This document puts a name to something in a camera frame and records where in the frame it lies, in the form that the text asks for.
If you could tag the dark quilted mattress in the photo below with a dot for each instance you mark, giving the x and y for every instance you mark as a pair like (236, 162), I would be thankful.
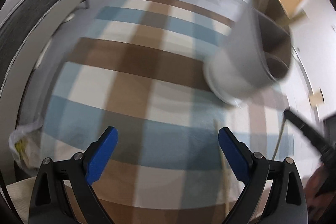
(26, 16)

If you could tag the checkered tablecloth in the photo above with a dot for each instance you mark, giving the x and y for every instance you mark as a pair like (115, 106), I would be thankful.
(131, 69)

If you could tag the cream trash bin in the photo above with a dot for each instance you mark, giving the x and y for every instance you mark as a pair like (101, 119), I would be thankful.
(316, 98)

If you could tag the white grey utensil holder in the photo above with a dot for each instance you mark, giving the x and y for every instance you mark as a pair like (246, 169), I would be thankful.
(244, 64)

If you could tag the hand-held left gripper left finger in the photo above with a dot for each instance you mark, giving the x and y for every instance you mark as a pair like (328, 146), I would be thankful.
(101, 155)

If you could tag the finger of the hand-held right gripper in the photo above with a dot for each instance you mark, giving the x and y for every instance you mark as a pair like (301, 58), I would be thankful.
(307, 132)

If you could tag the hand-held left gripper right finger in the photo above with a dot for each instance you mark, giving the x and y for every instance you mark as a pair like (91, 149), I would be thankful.
(235, 155)

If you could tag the wooden chopstick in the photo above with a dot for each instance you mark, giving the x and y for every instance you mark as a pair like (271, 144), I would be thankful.
(225, 187)

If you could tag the white plastic bag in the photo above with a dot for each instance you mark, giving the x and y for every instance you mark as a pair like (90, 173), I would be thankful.
(23, 145)

